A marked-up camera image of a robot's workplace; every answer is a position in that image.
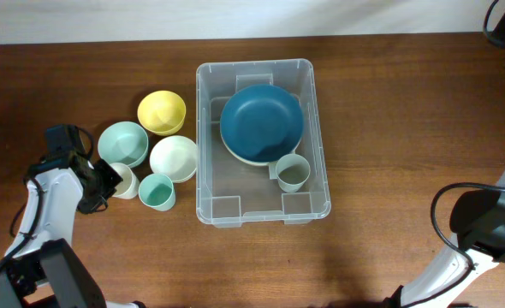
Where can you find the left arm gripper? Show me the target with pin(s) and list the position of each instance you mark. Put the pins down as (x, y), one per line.
(93, 204)

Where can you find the cream plastic cup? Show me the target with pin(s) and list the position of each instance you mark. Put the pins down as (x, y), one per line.
(129, 187)

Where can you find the green plastic cup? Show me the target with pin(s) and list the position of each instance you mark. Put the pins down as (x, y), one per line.
(157, 191)

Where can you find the large beige plate bowl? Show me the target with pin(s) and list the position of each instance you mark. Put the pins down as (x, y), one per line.
(252, 163)

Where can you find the large blue bowl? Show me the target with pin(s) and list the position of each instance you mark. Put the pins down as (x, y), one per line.
(261, 123)

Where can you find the grey plastic cup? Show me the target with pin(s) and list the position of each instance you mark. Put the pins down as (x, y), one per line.
(292, 171)

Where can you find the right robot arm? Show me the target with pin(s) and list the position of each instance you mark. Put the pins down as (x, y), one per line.
(476, 245)

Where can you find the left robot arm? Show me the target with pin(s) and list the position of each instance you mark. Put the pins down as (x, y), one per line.
(63, 183)

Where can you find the clear plastic storage container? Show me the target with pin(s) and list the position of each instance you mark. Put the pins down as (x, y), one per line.
(230, 192)

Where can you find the green plastic bowl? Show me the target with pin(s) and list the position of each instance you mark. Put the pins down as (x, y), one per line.
(124, 142)

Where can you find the white plastic bowl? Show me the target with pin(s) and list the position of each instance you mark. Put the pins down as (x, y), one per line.
(176, 157)

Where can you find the yellow plastic bowl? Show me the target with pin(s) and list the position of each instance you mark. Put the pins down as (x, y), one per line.
(162, 112)

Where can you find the white paper label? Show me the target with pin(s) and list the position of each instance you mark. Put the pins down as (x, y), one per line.
(272, 170)

